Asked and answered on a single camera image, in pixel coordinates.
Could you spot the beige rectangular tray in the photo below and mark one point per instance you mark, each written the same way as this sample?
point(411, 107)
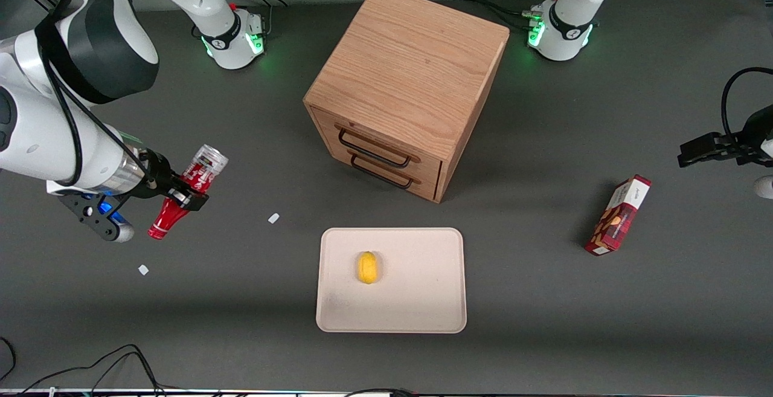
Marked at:
point(416, 288)

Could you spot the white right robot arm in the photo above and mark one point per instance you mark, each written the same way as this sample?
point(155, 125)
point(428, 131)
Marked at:
point(36, 137)

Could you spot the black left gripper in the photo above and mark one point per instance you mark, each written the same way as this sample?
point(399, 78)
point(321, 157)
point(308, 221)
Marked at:
point(744, 144)

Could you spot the wooden drawer cabinet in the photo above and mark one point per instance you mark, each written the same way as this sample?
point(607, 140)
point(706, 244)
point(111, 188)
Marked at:
point(410, 64)

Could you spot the red coke bottle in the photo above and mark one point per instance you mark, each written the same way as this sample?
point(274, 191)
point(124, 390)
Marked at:
point(204, 166)

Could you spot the red snack box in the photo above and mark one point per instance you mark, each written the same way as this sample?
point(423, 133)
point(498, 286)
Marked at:
point(616, 219)

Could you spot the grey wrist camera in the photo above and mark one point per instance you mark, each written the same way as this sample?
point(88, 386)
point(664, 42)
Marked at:
point(99, 219)
point(765, 187)

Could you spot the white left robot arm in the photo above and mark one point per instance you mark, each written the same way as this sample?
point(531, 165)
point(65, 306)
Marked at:
point(567, 22)

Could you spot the yellow lemon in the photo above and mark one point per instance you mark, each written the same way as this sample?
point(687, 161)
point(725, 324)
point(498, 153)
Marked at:
point(367, 267)

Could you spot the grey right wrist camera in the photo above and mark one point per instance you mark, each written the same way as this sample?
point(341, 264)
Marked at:
point(99, 219)

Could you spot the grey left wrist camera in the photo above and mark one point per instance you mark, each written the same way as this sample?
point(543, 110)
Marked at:
point(765, 187)

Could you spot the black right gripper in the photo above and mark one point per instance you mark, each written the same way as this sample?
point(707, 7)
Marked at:
point(158, 177)

